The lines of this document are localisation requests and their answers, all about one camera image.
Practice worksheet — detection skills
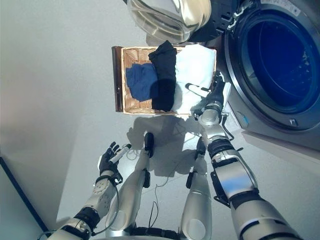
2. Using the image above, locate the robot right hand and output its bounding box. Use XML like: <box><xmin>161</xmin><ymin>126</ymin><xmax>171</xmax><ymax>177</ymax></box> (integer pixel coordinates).
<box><xmin>184</xmin><ymin>71</ymin><xmax>232</xmax><ymax>108</ymax></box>

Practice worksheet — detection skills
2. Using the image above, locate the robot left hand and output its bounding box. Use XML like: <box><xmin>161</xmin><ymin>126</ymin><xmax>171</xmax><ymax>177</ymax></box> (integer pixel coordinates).
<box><xmin>98</xmin><ymin>141</ymin><xmax>133</xmax><ymax>179</ymax></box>

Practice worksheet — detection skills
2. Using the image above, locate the white garment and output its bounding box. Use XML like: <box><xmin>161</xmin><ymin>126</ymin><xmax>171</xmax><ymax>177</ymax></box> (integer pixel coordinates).
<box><xmin>172</xmin><ymin>44</ymin><xmax>216</xmax><ymax>116</ymax></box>

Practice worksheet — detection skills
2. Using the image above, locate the long black garment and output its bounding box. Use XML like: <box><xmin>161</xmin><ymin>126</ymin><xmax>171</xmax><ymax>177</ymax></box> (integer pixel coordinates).
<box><xmin>148</xmin><ymin>39</ymin><xmax>178</xmax><ymax>113</ymax></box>

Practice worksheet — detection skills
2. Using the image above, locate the grey front-load washing machine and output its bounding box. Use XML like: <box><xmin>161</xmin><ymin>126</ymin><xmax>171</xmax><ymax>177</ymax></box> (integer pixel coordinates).
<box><xmin>212</xmin><ymin>0</ymin><xmax>320</xmax><ymax>152</ymax></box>

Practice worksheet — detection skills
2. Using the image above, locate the silver robot left leg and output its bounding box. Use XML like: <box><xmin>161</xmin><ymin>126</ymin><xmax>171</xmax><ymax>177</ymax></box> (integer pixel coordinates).
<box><xmin>104</xmin><ymin>132</ymin><xmax>156</xmax><ymax>238</ymax></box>

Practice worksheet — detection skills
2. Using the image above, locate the silver robot leg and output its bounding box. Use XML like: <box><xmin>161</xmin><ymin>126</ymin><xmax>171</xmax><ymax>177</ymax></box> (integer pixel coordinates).
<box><xmin>104</xmin><ymin>132</ymin><xmax>156</xmax><ymax>238</ymax></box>
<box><xmin>179</xmin><ymin>137</ymin><xmax>213</xmax><ymax>240</ymax></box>

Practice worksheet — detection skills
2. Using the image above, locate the blue garment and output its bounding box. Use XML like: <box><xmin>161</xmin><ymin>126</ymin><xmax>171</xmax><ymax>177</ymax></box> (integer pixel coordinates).
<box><xmin>124</xmin><ymin>62</ymin><xmax>160</xmax><ymax>102</ymax></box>

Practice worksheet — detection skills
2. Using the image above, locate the brown wooden stool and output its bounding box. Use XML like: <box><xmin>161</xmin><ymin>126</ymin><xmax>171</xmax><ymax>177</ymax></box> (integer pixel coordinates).
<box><xmin>111</xmin><ymin>46</ymin><xmax>125</xmax><ymax>113</ymax></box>

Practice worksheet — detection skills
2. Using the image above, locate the grey robot torso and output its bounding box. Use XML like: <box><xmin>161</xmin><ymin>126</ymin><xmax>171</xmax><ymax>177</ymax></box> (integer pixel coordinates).
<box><xmin>104</xmin><ymin>226</ymin><xmax>186</xmax><ymax>240</ymax></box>

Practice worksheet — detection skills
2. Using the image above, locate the rectangular wicker laundry basket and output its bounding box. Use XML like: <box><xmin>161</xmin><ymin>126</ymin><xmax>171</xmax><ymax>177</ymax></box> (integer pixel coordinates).
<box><xmin>120</xmin><ymin>46</ymin><xmax>218</xmax><ymax>116</ymax></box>

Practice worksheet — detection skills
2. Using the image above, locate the round glass washer door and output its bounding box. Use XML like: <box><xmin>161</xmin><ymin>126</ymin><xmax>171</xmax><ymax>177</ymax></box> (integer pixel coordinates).
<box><xmin>122</xmin><ymin>0</ymin><xmax>241</xmax><ymax>43</ymax></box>

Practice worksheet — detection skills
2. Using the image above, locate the silver robot right leg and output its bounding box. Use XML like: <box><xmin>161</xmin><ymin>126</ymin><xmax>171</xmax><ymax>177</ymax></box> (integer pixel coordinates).
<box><xmin>179</xmin><ymin>137</ymin><xmax>213</xmax><ymax>240</ymax></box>

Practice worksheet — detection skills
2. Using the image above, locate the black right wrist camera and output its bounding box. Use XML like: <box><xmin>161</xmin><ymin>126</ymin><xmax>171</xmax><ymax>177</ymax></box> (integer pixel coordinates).
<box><xmin>192</xmin><ymin>107</ymin><xmax>205</xmax><ymax>120</ymax></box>

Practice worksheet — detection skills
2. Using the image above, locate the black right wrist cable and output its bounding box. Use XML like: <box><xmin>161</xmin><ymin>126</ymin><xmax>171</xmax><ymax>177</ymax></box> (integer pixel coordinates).
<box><xmin>219</xmin><ymin>112</ymin><xmax>236</xmax><ymax>141</ymax></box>

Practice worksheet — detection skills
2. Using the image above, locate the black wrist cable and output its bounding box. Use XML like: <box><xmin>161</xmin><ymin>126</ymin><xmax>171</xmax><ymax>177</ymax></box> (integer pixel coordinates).
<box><xmin>92</xmin><ymin>182</ymin><xmax>121</xmax><ymax>236</ymax></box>
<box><xmin>219</xmin><ymin>112</ymin><xmax>236</xmax><ymax>141</ymax></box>

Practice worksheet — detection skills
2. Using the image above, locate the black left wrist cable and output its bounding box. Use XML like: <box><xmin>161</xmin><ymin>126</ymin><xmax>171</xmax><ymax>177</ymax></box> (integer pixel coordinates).
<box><xmin>92</xmin><ymin>182</ymin><xmax>121</xmax><ymax>236</ymax></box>

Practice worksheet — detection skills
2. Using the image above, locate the thin black floor cable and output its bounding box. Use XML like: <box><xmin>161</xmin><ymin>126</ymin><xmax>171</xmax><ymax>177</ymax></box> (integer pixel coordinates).
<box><xmin>148</xmin><ymin>184</ymin><xmax>161</xmax><ymax>228</ymax></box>

